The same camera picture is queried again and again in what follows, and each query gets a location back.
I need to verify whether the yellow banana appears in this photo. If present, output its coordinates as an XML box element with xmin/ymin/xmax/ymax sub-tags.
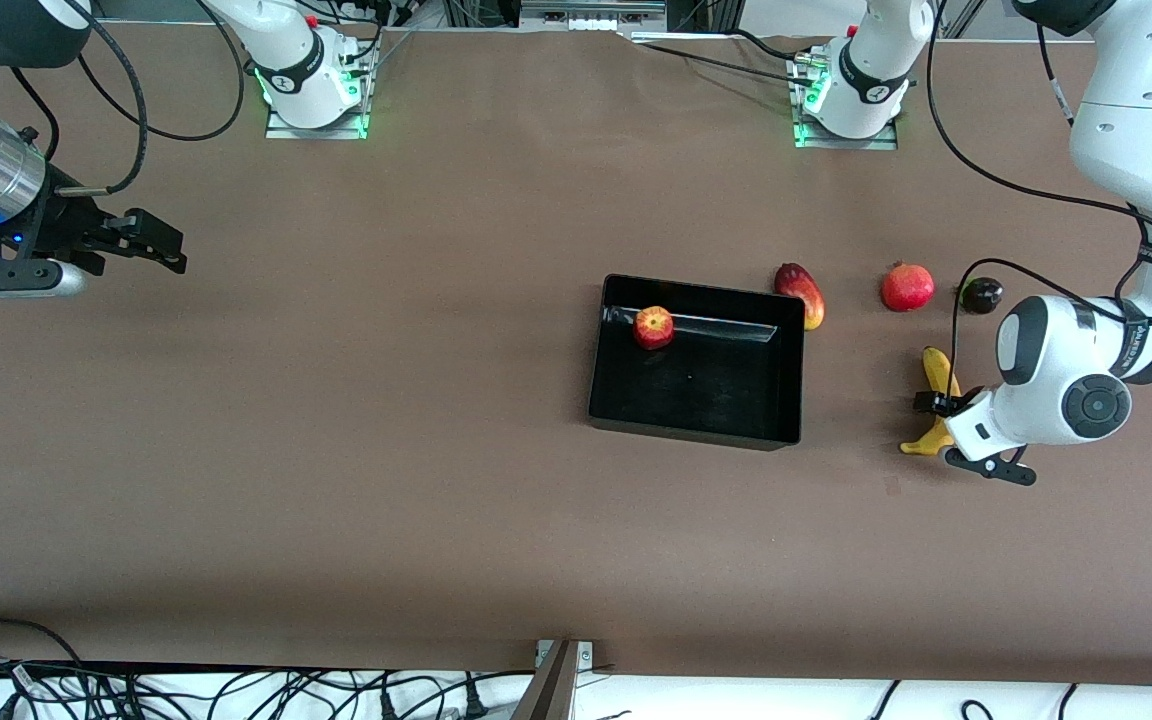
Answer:
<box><xmin>899</xmin><ymin>346</ymin><xmax>964</xmax><ymax>457</ymax></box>

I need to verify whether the black plastic box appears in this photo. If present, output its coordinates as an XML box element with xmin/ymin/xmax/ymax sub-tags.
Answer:
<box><xmin>587</xmin><ymin>274</ymin><xmax>807</xmax><ymax>452</ymax></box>

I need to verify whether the red apple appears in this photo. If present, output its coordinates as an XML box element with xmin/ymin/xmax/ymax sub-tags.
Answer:
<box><xmin>633</xmin><ymin>306</ymin><xmax>676</xmax><ymax>351</ymax></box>

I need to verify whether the dark purple mangosteen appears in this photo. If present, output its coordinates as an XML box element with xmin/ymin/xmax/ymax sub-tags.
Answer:
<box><xmin>956</xmin><ymin>277</ymin><xmax>1005</xmax><ymax>316</ymax></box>

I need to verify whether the red pomegranate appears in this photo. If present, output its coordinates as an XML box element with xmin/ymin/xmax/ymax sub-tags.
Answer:
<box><xmin>881</xmin><ymin>261</ymin><xmax>936</xmax><ymax>313</ymax></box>

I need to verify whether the red yellow mango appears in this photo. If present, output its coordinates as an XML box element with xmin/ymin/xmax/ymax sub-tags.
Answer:
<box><xmin>774</xmin><ymin>262</ymin><xmax>826</xmax><ymax>331</ymax></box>

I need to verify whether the silver device with ports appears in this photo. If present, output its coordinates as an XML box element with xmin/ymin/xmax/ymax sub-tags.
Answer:
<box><xmin>519</xmin><ymin>0</ymin><xmax>667</xmax><ymax>33</ymax></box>

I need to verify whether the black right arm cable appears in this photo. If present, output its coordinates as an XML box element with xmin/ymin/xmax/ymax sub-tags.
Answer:
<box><xmin>11</xmin><ymin>0</ymin><xmax>247</xmax><ymax>196</ymax></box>

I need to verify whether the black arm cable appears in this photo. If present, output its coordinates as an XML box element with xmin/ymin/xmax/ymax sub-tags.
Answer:
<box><xmin>11</xmin><ymin>0</ymin><xmax>247</xmax><ymax>196</ymax></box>
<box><xmin>926</xmin><ymin>20</ymin><xmax>1152</xmax><ymax>401</ymax></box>

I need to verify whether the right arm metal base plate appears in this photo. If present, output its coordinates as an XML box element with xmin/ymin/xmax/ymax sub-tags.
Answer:
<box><xmin>264</xmin><ymin>50</ymin><xmax>371</xmax><ymax>141</ymax></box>

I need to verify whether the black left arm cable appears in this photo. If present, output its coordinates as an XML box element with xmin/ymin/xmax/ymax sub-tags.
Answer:
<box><xmin>926</xmin><ymin>20</ymin><xmax>1152</xmax><ymax>401</ymax></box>

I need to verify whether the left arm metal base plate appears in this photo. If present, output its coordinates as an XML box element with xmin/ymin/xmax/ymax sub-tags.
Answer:
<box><xmin>793</xmin><ymin>55</ymin><xmax>899</xmax><ymax>151</ymax></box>

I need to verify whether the black looped cable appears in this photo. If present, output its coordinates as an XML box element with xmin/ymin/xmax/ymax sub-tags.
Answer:
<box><xmin>0</xmin><ymin>618</ymin><xmax>87</xmax><ymax>693</ymax></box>

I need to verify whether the black cable to base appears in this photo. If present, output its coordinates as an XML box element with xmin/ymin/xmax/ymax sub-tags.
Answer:
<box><xmin>631</xmin><ymin>28</ymin><xmax>822</xmax><ymax>91</ymax></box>

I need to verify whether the metal table edge bracket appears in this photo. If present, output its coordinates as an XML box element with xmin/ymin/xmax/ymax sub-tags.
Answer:
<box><xmin>511</xmin><ymin>638</ymin><xmax>597</xmax><ymax>720</ymax></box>

